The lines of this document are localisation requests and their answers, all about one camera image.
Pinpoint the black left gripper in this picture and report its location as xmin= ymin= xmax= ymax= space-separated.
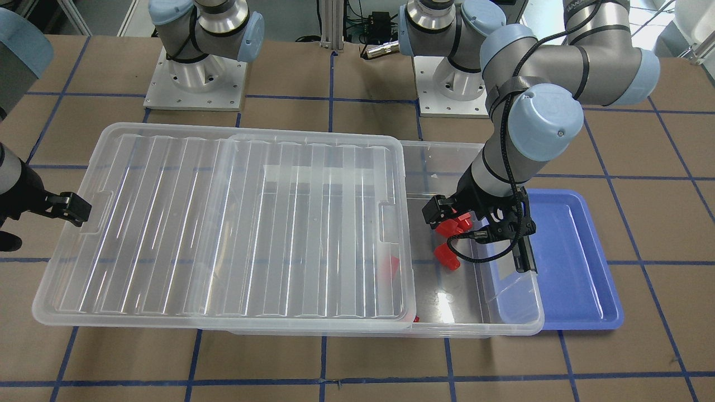
xmin=422 ymin=165 xmax=517 ymax=228

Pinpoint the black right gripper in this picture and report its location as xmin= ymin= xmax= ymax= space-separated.
xmin=1 ymin=159 xmax=92 ymax=227

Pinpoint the clear plastic box lid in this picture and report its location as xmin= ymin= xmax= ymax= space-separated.
xmin=32 ymin=123 xmax=416 ymax=335

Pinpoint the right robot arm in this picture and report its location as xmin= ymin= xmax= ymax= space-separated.
xmin=2 ymin=1 xmax=265 ymax=227

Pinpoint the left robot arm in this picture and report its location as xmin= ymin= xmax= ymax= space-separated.
xmin=398 ymin=1 xmax=660 ymax=227

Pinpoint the red block corner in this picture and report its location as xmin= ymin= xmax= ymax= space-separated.
xmin=435 ymin=219 xmax=464 ymax=238

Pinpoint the clear plastic storage box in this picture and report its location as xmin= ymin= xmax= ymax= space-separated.
xmin=226 ymin=140 xmax=545 ymax=338

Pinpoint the blue plastic tray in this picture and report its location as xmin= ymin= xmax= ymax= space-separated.
xmin=489 ymin=189 xmax=624 ymax=333

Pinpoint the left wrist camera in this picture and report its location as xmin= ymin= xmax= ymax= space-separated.
xmin=470 ymin=206 xmax=537 ymax=244

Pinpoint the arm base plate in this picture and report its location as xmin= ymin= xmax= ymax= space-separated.
xmin=413 ymin=56 xmax=489 ymax=119
xmin=143 ymin=49 xmax=250 ymax=112

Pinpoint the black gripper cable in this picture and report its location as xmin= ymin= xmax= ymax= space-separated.
xmin=446 ymin=28 xmax=587 ymax=264

